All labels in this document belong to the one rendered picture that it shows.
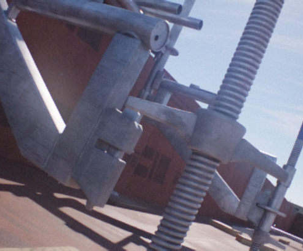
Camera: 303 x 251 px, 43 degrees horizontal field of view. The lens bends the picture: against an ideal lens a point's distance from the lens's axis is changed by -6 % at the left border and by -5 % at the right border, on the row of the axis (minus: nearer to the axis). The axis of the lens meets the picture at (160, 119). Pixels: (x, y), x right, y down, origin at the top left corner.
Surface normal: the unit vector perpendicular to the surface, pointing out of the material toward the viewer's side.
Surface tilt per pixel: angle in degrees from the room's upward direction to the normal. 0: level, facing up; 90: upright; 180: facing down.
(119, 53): 90
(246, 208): 90
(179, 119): 90
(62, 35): 90
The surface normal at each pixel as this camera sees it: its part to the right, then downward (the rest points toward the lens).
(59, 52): 0.82, 0.31
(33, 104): -0.40, -0.29
